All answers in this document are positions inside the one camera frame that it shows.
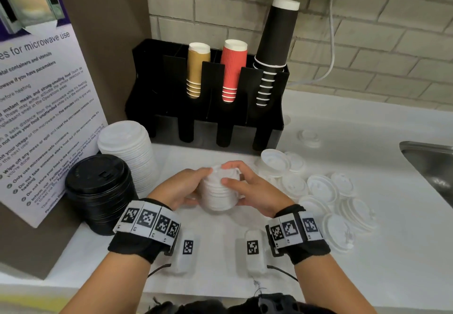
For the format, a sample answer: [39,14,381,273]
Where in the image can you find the person's left hand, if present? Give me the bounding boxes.
[148,167,214,211]

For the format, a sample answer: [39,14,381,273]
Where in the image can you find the person's right hand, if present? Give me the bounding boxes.
[220,161,295,218]

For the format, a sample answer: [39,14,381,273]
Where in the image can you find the stack of white lids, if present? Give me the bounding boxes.
[97,120,158,199]
[197,163,242,213]

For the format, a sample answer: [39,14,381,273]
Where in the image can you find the pile of white cup lids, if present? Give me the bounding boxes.
[254,129,378,254]

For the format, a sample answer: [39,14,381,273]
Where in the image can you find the stack of black lids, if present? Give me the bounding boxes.
[64,154,139,237]

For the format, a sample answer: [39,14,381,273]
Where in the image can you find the black cup and lid organizer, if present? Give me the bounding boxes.
[124,38,290,155]

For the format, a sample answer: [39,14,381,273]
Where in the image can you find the person's left forearm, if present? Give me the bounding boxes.
[60,252,153,314]

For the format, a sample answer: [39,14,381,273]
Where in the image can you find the person's right forearm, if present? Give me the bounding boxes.
[294,253,378,314]

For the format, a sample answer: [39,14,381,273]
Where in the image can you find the right marker wristband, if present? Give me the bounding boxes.
[265,204,332,265]

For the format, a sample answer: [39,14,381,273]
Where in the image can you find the stack of gold paper cups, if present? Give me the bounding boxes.
[186,42,211,99]

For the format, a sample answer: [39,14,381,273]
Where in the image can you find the stack of red paper cups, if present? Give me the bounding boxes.
[220,39,248,104]

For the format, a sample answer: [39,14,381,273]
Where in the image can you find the microwave safety poster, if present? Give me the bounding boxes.
[0,0,109,229]

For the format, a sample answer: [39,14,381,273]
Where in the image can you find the stack of black paper cups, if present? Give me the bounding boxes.
[252,0,301,108]

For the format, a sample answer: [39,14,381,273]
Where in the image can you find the steel sink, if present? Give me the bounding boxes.
[399,141,453,208]

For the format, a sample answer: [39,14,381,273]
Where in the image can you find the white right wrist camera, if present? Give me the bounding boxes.
[236,229,268,277]

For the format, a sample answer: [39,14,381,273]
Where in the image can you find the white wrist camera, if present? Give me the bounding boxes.
[236,229,268,277]
[171,230,197,276]

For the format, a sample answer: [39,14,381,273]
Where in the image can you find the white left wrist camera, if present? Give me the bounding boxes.
[171,230,197,276]

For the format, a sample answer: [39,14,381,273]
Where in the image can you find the black right camera cable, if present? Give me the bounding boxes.
[267,264,299,282]

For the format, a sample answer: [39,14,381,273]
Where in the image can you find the black camera cable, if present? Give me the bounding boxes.
[148,263,172,278]
[267,264,299,282]

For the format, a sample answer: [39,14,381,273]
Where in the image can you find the black left camera cable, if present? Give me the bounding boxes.
[148,263,172,278]

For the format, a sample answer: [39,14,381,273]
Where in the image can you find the black chest camera mount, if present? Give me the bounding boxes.
[147,292,337,314]

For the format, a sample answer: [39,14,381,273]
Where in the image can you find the white power cable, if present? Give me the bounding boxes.
[286,0,336,88]

